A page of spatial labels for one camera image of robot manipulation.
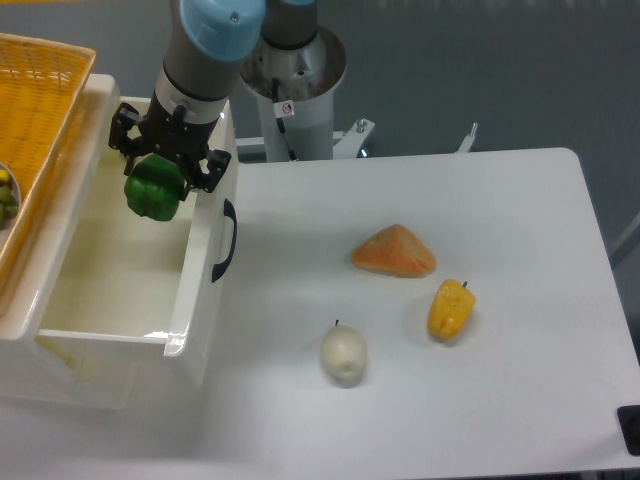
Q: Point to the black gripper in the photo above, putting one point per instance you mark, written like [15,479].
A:
[177,127]

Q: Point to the green bell pepper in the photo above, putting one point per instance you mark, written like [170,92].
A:
[154,188]

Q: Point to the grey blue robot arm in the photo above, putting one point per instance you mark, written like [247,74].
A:
[211,40]

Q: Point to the yellow woven basket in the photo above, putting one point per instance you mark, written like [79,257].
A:
[41,83]

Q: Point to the white open drawer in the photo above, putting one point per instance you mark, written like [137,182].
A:
[140,291]

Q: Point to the bowl of green fruit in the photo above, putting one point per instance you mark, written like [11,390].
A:
[10,197]

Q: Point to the orange triangular bread piece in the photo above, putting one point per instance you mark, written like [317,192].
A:
[396,251]

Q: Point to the white pear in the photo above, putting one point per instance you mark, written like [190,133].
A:
[344,354]

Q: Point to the white drawer cabinet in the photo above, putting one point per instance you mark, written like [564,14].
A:
[37,363]

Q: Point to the yellow bell pepper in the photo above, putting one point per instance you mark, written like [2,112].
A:
[450,310]

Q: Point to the black table corner fixture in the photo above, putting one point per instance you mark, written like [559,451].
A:
[629,421]

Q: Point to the black drawer handle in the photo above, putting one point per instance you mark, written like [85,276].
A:
[229,241]

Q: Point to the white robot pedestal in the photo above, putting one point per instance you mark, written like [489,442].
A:
[294,93]

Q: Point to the white metal frame bracket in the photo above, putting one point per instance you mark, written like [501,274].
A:
[468,141]

